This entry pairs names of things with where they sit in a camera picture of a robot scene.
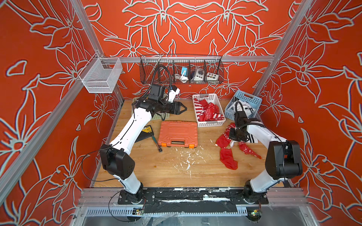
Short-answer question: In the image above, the white black striped crew sock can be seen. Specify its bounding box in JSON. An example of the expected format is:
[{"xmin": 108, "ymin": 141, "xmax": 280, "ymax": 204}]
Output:
[{"xmin": 229, "ymin": 135, "xmax": 258, "ymax": 147}]

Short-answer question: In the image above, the red christmas sock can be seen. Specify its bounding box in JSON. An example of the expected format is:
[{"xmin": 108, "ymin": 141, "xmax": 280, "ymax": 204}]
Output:
[{"xmin": 200, "ymin": 103, "xmax": 225, "ymax": 121}]

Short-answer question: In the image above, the red white striped sock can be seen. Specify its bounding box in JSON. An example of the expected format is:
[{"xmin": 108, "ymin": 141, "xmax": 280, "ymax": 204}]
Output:
[{"xmin": 193, "ymin": 99, "xmax": 204, "ymax": 121}]

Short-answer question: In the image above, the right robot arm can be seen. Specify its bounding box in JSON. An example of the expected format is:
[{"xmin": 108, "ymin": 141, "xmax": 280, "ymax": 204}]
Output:
[{"xmin": 229, "ymin": 111, "xmax": 303, "ymax": 204}]

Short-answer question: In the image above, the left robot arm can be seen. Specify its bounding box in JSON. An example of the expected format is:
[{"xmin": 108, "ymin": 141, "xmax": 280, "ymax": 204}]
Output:
[{"xmin": 100, "ymin": 85, "xmax": 187, "ymax": 204}]

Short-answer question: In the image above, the green plastic basket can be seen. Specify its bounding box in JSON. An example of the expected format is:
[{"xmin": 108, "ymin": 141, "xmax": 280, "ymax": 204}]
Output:
[{"xmin": 132, "ymin": 97, "xmax": 170, "ymax": 121}]

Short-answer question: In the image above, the blue plastic basket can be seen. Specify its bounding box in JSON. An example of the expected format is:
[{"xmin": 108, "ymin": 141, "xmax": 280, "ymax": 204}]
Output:
[{"xmin": 224, "ymin": 90, "xmax": 262, "ymax": 120}]

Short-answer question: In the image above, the white plastic basket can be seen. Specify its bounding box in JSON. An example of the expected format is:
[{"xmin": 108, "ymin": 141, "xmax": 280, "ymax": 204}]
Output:
[{"xmin": 192, "ymin": 93, "xmax": 226, "ymax": 128}]

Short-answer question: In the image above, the black yellow bit box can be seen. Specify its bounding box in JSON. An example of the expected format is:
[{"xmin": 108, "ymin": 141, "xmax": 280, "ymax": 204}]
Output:
[{"xmin": 135, "ymin": 125, "xmax": 154, "ymax": 142}]

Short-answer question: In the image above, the orange plastic tool case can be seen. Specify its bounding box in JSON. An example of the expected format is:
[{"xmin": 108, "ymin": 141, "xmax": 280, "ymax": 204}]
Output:
[{"xmin": 158, "ymin": 121, "xmax": 198, "ymax": 148}]

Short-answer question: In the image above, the white power adapter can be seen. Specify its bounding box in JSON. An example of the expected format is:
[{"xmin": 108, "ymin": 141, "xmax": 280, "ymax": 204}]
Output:
[{"xmin": 174, "ymin": 67, "xmax": 189, "ymax": 83}]

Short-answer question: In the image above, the ratchet wrench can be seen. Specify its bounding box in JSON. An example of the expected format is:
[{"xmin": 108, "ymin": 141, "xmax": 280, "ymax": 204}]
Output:
[{"xmin": 152, "ymin": 136, "xmax": 163, "ymax": 153}]

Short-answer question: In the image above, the white socket cube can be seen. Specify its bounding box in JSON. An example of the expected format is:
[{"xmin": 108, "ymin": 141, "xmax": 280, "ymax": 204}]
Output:
[{"xmin": 191, "ymin": 67, "xmax": 205, "ymax": 82}]

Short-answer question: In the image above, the white button box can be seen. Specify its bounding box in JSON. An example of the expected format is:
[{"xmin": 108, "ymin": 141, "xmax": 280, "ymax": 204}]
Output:
[{"xmin": 206, "ymin": 73, "xmax": 219, "ymax": 83}]

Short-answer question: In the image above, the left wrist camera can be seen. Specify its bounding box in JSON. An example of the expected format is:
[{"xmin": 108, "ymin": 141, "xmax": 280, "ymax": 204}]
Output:
[{"xmin": 168, "ymin": 85, "xmax": 180, "ymax": 103}]

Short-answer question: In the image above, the black wire wall basket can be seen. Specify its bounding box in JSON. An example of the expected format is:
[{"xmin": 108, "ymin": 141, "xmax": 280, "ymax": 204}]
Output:
[{"xmin": 139, "ymin": 54, "xmax": 224, "ymax": 85}]

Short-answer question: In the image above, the white wire wall basket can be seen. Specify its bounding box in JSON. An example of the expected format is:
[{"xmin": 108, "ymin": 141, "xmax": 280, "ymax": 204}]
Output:
[{"xmin": 79, "ymin": 58, "xmax": 123, "ymax": 94}]

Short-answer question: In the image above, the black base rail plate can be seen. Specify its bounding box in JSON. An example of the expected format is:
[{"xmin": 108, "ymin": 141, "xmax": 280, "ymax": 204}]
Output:
[{"xmin": 117, "ymin": 187, "xmax": 269, "ymax": 215}]

